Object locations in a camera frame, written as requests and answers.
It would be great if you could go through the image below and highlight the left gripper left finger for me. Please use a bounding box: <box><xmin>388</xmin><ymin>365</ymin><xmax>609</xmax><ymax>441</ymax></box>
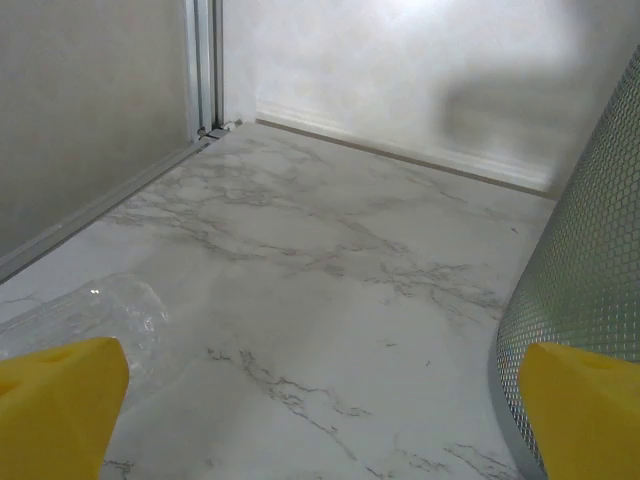
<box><xmin>0</xmin><ymin>336</ymin><xmax>131</xmax><ymax>480</ymax></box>

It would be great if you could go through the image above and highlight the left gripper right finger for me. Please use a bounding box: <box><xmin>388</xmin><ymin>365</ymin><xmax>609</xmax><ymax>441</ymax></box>
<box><xmin>518</xmin><ymin>341</ymin><xmax>640</xmax><ymax>480</ymax></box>

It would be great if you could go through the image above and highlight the clear plastic bottle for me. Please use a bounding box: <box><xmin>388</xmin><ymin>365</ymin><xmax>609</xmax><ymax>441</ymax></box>
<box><xmin>0</xmin><ymin>273</ymin><xmax>172</xmax><ymax>389</ymax></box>

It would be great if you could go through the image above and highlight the translucent green waste bin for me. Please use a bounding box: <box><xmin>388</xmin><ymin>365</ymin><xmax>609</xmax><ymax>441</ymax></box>
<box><xmin>487</xmin><ymin>47</ymin><xmax>640</xmax><ymax>480</ymax></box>

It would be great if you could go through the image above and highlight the aluminium side rail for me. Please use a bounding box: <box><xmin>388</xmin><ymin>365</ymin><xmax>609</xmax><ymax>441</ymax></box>
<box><xmin>0</xmin><ymin>130</ymin><xmax>219</xmax><ymax>285</ymax></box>

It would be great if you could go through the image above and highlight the white wall baseboard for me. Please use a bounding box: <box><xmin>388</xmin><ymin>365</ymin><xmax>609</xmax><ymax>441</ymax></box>
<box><xmin>253</xmin><ymin>98</ymin><xmax>562</xmax><ymax>200</ymax></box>

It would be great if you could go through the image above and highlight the aluminium frame post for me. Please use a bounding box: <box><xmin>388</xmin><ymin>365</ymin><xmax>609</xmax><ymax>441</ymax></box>
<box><xmin>183</xmin><ymin>0</ymin><xmax>227</xmax><ymax>140</ymax></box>

